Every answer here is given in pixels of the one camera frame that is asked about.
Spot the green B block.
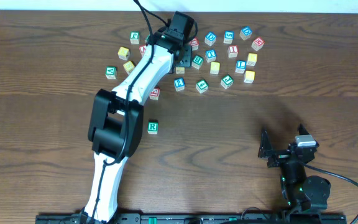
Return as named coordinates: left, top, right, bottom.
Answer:
left=191, top=55, right=204, bottom=70

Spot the blue T block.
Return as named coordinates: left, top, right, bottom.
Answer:
left=206, top=49, right=217, bottom=63

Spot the yellow O block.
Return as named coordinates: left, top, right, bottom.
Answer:
left=210, top=62, right=220, bottom=75
left=175, top=67, right=185, bottom=75

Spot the green R block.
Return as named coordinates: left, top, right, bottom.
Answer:
left=147, top=121, right=158, bottom=134

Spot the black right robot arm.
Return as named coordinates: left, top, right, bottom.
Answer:
left=258, top=124, right=331, bottom=222

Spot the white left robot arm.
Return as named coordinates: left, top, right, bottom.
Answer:
left=83, top=25, right=192, bottom=223

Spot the blue 2 block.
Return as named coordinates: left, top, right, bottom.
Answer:
left=174, top=78, right=185, bottom=91

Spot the red U block far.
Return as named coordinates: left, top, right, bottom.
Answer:
left=189, top=37, right=200, bottom=51

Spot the red A block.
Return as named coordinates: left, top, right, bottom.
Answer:
left=139, top=45, right=147, bottom=57

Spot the red E block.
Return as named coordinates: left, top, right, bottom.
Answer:
left=149, top=88, right=160, bottom=100

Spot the green 4 block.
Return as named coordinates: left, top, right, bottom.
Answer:
left=196, top=79, right=209, bottom=94

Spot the blue D block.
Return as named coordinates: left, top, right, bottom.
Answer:
left=204, top=32, right=217, bottom=46

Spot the yellow S block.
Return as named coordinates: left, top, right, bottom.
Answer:
left=123, top=60, right=135, bottom=75

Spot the green J block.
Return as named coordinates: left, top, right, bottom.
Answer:
left=221, top=75, right=234, bottom=89

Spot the red I block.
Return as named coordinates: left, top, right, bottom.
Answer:
left=227, top=45, right=239, bottom=58

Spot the yellow k block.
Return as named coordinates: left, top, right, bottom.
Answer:
left=247, top=53, right=258, bottom=67
left=117, top=47, right=131, bottom=61

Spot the blue S block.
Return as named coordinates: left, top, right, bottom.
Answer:
left=223, top=30, right=234, bottom=44

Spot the blue L block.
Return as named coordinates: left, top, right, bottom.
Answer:
left=235, top=60, right=246, bottom=73

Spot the green V block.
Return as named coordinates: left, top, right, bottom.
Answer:
left=105, top=66, right=117, bottom=80

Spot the blue Q block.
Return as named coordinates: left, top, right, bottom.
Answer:
left=239, top=26, right=252, bottom=40

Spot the yellow G block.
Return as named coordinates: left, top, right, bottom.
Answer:
left=244, top=70, right=255, bottom=83

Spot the yellow K block right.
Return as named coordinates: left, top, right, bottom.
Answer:
left=247, top=53, right=258, bottom=67

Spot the red M block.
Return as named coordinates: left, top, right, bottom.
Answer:
left=251, top=37, right=265, bottom=51

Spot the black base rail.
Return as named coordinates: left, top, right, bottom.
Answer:
left=35, top=213, right=347, bottom=224

